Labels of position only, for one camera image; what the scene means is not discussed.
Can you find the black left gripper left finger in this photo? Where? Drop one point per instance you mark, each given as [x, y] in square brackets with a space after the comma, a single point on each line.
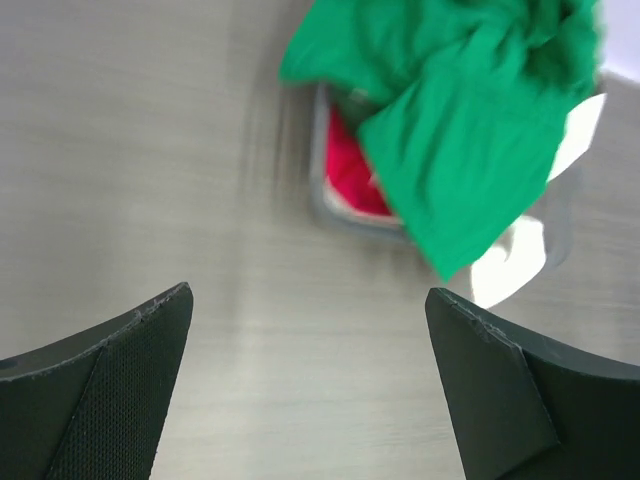
[93, 405]

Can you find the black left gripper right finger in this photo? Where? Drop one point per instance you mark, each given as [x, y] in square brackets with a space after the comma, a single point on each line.
[526, 406]

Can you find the green t shirt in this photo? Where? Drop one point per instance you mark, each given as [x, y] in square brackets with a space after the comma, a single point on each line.
[471, 101]

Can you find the white t shirt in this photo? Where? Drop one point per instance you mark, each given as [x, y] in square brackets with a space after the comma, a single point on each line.
[492, 280]

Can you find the clear plastic bin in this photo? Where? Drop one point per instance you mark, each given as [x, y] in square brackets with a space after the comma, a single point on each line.
[320, 200]

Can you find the red t shirt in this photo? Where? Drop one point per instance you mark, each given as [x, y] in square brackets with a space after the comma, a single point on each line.
[349, 176]

